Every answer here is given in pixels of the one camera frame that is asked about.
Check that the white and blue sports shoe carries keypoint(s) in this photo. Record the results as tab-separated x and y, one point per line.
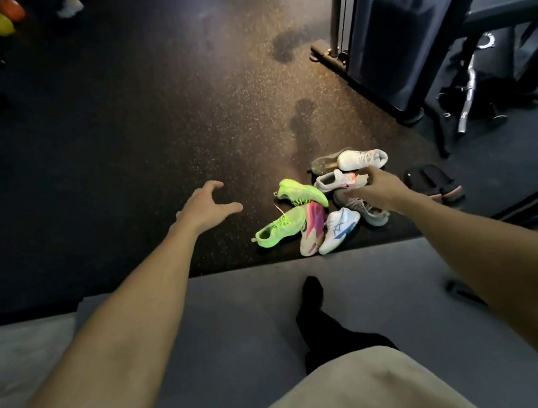
338	229

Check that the orange ball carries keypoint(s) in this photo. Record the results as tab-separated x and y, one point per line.
12	9

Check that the pair of black shoes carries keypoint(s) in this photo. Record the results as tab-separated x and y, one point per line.
433	183

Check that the person's right hand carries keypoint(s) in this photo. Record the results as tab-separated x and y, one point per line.
386	191

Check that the person's right forearm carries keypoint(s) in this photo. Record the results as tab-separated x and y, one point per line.
502	268

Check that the grey padded mat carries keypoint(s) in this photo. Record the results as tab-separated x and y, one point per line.
229	346

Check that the black gym machine frame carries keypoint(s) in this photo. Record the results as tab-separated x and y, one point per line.
399	28

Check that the person's left hand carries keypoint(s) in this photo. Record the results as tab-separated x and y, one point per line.
202	210

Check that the chrome guide poles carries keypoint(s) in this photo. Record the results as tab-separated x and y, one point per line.
338	2

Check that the neon green sports shoe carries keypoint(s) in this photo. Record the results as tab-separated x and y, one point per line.
280	227
300	192

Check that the grey sports shoe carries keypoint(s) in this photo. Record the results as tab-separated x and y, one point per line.
373	214

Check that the pink and cream sports shoe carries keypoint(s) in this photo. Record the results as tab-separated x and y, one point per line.
313	227

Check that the person's beige shorts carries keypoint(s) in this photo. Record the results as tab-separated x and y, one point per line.
348	397

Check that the shoe with tan sole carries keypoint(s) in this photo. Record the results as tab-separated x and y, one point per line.
324	162

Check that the person's left forearm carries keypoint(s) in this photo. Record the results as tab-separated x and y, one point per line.
100	355

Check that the person's left thumb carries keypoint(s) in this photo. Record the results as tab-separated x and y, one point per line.
229	209

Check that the plain white sports shoe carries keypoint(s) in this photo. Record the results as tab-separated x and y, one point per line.
362	158

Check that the person's black legging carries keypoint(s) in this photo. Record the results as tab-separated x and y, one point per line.
324	328

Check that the person's right thumb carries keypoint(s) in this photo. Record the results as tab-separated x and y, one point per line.
356	187

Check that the white and pink sports shoe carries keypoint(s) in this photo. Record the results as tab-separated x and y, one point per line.
335	180

